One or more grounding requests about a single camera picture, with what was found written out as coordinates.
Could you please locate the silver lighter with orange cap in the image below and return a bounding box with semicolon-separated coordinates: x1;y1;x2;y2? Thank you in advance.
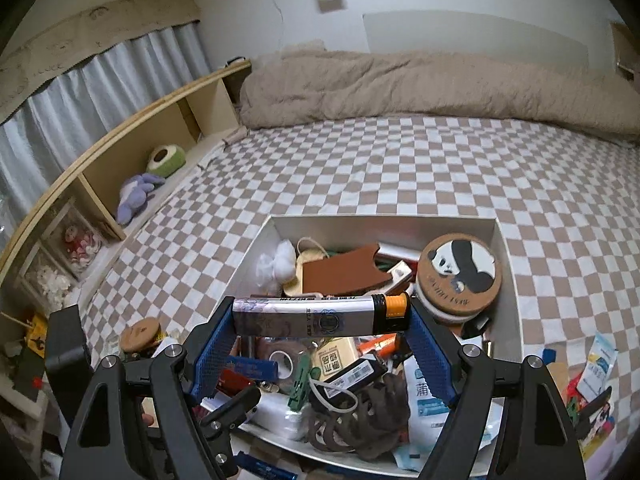
232;294;412;338

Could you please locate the beige printed curtain valance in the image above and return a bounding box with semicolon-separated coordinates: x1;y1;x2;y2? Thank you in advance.
0;0;201;123

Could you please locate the beige quilt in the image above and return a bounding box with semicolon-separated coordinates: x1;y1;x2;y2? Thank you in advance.
240;40;640;148

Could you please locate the red doll in clear box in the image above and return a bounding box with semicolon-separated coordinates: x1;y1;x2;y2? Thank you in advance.
52;205;108;281

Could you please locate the blue flat lighter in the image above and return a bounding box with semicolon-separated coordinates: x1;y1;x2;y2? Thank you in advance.
230;357;278;381

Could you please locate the black barcode packet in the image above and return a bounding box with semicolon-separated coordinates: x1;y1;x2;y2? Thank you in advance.
322;355;388;396

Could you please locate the brown leather pouch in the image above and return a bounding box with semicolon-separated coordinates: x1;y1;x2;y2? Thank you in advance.
302;244;396;296

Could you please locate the red lighter with white print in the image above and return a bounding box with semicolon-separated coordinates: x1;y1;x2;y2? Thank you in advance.
220;367;256;396

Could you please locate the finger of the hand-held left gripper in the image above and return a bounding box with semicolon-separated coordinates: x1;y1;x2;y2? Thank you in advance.
200;387;261;480

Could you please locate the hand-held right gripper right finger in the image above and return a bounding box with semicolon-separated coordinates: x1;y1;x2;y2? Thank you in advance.
407;302;586;480

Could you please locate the white cardboard box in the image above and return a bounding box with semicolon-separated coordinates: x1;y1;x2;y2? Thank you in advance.
200;215;526;478

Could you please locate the green avocado plush toy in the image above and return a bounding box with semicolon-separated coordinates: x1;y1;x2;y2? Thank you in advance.
146;143;188;177

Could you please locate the round panda wooden coaster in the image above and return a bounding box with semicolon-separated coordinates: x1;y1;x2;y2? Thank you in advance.
417;232;502;326

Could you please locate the tape roll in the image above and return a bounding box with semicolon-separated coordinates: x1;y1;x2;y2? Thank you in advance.
265;342;313;381

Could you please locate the checkered bed sheet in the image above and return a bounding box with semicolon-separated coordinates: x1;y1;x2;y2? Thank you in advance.
80;115;640;480

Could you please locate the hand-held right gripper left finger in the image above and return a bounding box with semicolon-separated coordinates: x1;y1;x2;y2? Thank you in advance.
59;296;237;480

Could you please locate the wooden bedside shelf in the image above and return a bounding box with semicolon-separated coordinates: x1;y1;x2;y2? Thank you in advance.
0;59;253;321

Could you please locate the purple plush toy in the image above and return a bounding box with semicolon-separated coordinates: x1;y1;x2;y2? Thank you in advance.
116;172;166;226

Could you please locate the green clothespin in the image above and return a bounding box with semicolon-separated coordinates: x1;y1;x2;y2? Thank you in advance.
287;365;321;406

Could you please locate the pile of assorted lighters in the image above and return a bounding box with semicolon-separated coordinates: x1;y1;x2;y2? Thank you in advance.
540;332;618;461

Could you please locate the white wall cable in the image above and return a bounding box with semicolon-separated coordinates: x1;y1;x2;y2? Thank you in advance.
257;0;286;56

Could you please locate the white plush in clear box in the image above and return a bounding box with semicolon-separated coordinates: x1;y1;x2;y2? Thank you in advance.
20;250;81;311

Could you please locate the wooden clothes shelf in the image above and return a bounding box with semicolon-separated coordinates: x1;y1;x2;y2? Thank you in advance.
612;22;640;81

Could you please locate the white fluffy pompom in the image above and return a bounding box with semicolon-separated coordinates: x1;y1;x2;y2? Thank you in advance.
272;242;298;281

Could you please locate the brown hair claw clip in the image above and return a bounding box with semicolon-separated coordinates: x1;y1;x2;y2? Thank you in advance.
305;375;411;461

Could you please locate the grey curtain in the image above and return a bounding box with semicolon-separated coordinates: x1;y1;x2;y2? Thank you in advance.
0;22;213;241

